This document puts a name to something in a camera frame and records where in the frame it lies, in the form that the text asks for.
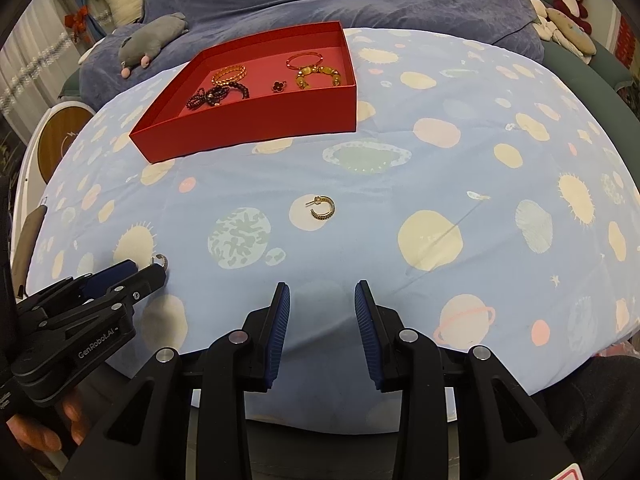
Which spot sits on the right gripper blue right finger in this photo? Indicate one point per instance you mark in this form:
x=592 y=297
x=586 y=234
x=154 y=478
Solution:
x=400 y=359

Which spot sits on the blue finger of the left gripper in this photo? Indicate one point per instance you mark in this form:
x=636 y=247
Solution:
x=72 y=292
x=125 y=295

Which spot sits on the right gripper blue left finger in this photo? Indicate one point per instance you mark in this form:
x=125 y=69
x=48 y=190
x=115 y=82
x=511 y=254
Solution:
x=244 y=360

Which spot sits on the gold hoop earring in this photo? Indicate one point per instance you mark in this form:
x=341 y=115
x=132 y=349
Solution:
x=321 y=207

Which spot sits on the dark garnet bead strand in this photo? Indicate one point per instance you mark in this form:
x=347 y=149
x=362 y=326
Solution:
x=211 y=97

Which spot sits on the thin gold bangle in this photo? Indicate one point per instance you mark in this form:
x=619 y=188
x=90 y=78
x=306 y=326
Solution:
x=299 y=60

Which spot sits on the person left hand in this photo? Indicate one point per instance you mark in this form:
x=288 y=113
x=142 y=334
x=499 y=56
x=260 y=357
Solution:
x=32 y=436

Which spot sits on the planet print blue sheet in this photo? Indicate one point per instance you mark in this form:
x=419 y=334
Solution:
x=478 y=197

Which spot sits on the grey mouse plush toy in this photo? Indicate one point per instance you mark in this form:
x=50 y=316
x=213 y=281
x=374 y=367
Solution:
x=143 y=45

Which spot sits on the red shallow cardboard box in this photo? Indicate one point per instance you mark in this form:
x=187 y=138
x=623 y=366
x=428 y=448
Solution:
x=267 y=101

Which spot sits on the beige cookie plush cushion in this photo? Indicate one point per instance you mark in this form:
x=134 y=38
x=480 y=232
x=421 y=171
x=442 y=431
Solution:
x=569 y=35

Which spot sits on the blue grey blanket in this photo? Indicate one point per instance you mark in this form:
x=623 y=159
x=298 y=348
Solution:
x=507 y=24

